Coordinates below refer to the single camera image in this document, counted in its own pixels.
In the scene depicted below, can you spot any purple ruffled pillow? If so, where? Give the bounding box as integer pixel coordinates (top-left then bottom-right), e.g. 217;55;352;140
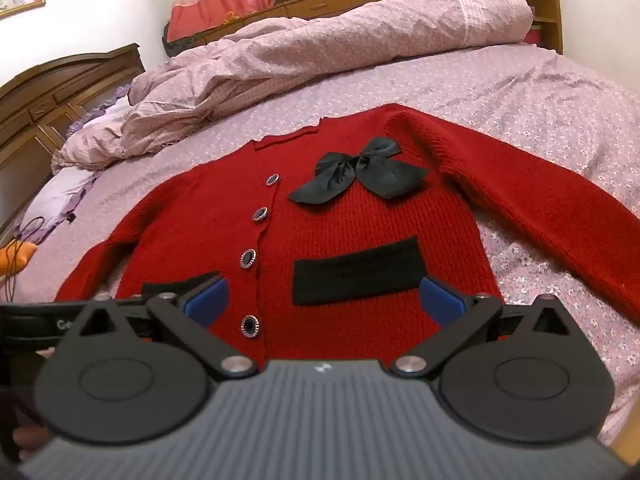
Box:
20;85;132;247

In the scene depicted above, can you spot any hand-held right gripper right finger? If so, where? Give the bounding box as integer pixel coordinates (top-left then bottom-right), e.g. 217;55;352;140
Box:
390;275;576;379

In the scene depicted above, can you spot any person's left hand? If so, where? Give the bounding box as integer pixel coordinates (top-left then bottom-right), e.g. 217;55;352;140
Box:
12;422;52;463

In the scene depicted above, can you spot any floral pink bed sheet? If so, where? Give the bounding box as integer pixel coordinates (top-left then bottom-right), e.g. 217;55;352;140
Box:
0;45;640;463

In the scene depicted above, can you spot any dark wooden headboard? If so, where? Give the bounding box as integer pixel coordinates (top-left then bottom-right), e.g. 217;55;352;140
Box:
0;43;147;235

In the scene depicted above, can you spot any red knit cardigan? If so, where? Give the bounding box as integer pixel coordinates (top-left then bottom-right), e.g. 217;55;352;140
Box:
55;102;640;367

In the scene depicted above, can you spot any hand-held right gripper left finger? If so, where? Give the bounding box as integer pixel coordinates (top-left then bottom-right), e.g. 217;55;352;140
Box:
61;276;259;379

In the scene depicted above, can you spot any pink checked quilt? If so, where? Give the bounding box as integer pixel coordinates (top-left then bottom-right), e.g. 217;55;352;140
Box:
51;0;534;172

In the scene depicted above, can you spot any orange soft object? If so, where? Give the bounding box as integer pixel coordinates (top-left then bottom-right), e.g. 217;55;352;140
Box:
0;240;39;277

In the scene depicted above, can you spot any thin black cable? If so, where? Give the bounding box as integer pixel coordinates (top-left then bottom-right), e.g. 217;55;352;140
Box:
1;216;47;307

